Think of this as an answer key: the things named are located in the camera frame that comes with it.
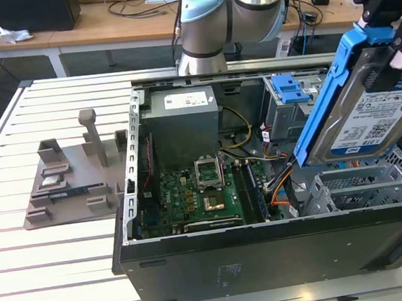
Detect black cable bundle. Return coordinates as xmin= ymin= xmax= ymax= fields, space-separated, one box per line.
xmin=281 ymin=150 xmax=308 ymax=218

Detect dark RAM stick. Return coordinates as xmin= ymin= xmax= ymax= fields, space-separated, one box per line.
xmin=48 ymin=187 xmax=89 ymax=201

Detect large black box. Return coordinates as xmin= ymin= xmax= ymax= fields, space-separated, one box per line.
xmin=0 ymin=0 xmax=83 ymax=37

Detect blue hanging cable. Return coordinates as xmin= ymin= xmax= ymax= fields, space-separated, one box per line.
xmin=297 ymin=11 xmax=311 ymax=56

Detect CPU socket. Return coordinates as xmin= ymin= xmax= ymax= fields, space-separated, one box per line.
xmin=201 ymin=187 xmax=227 ymax=214

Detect thin red wire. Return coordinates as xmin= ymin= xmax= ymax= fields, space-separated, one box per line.
xmin=138 ymin=135 xmax=156 ymax=195

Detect long wooden desk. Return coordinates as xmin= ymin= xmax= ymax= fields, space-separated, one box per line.
xmin=0 ymin=0 xmax=402 ymax=84

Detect hard disk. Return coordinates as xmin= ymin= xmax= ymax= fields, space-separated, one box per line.
xmin=283 ymin=16 xmax=402 ymax=170

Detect blue drive latch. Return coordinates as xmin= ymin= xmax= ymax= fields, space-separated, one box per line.
xmin=271 ymin=73 xmax=311 ymax=106

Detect orange wire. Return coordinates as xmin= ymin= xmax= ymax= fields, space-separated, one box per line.
xmin=266 ymin=168 xmax=298 ymax=208

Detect silver CPU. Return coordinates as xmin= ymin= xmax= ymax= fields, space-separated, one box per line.
xmin=41 ymin=175 xmax=62 ymax=187

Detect black PC case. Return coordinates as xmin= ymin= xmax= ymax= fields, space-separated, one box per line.
xmin=95 ymin=54 xmax=402 ymax=301

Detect black cable coil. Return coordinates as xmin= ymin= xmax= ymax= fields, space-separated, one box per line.
xmin=107 ymin=0 xmax=170 ymax=20

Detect grey power supply unit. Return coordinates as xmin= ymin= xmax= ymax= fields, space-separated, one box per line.
xmin=138 ymin=84 xmax=224 ymax=174

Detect crumpled white tissue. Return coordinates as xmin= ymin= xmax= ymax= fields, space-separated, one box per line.
xmin=0 ymin=20 xmax=34 ymax=46

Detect green motherboard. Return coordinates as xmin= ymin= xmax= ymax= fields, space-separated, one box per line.
xmin=135 ymin=149 xmax=286 ymax=239

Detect black RAM slot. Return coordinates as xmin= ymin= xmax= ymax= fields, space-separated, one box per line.
xmin=237 ymin=162 xmax=261 ymax=225
xmin=231 ymin=163 xmax=255 ymax=225

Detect wire bundle with white label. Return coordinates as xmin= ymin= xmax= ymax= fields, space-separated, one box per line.
xmin=258 ymin=121 xmax=290 ymax=163

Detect white power strip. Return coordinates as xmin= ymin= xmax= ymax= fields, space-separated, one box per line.
xmin=277 ymin=38 xmax=293 ymax=59

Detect locking lever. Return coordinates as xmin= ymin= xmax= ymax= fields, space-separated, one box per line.
xmin=216 ymin=152 xmax=225 ymax=189

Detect metal socket cover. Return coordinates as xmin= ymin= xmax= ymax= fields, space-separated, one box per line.
xmin=192 ymin=154 xmax=225 ymax=192

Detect yellow and black wires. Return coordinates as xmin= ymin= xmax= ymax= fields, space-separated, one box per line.
xmin=215 ymin=102 xmax=255 ymax=154

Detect metal drive cage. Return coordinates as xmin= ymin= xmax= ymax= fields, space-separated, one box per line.
xmin=261 ymin=70 xmax=333 ymax=144

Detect black graphics card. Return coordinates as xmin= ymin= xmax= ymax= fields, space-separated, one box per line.
xmin=171 ymin=215 xmax=246 ymax=235

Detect metal disk bay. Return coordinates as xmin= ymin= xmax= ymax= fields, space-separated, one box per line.
xmin=299 ymin=160 xmax=402 ymax=216

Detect grey parts rack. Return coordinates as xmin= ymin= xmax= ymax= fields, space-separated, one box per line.
xmin=13 ymin=105 xmax=138 ymax=232

